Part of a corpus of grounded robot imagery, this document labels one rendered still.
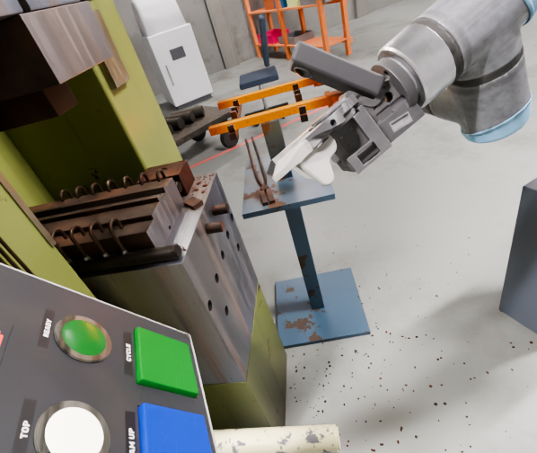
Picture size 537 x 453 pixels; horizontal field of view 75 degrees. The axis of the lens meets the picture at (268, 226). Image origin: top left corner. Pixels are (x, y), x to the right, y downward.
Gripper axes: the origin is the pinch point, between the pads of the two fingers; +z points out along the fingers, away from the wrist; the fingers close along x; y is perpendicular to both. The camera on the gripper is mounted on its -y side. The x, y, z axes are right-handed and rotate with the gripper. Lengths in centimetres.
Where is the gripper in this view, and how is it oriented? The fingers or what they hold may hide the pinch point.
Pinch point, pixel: (265, 173)
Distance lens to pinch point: 46.1
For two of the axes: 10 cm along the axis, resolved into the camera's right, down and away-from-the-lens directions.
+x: -0.4, -2.0, 9.8
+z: -7.6, 6.4, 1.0
